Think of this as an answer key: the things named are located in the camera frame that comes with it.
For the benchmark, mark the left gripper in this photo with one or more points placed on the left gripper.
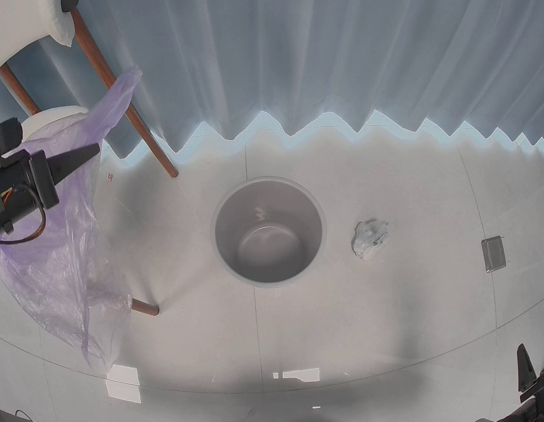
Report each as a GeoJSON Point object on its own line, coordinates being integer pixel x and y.
{"type": "Point", "coordinates": [17, 191]}

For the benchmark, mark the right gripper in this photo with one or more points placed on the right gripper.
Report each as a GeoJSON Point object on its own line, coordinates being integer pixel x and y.
{"type": "Point", "coordinates": [542, 394]}

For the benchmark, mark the purple plastic bag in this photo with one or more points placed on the purple plastic bag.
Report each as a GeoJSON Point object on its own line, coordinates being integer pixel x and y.
{"type": "Point", "coordinates": [65, 257]}

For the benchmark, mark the grey trash bin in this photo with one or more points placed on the grey trash bin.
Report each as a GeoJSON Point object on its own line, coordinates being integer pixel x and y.
{"type": "Point", "coordinates": [272, 244]}

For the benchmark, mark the white cushioned wooden chair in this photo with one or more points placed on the white cushioned wooden chair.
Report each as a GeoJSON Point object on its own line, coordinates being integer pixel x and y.
{"type": "Point", "coordinates": [21, 7]}

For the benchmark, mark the crumpled white paper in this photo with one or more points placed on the crumpled white paper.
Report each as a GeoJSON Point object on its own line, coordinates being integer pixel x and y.
{"type": "Point", "coordinates": [368, 240]}

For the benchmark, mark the pale blue curtain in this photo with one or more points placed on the pale blue curtain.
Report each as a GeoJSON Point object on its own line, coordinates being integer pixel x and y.
{"type": "Point", "coordinates": [298, 38]}

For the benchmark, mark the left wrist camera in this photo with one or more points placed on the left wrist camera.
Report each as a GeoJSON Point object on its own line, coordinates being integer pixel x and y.
{"type": "Point", "coordinates": [6, 139]}

